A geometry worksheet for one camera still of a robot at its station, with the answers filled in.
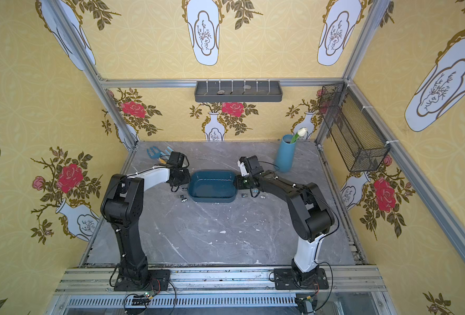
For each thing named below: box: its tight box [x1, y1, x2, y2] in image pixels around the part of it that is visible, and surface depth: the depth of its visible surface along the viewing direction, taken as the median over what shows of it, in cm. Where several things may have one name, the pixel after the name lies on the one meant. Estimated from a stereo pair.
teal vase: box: [275, 133, 297, 173], surface depth 97 cm
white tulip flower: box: [290, 127, 309, 144], surface depth 86 cm
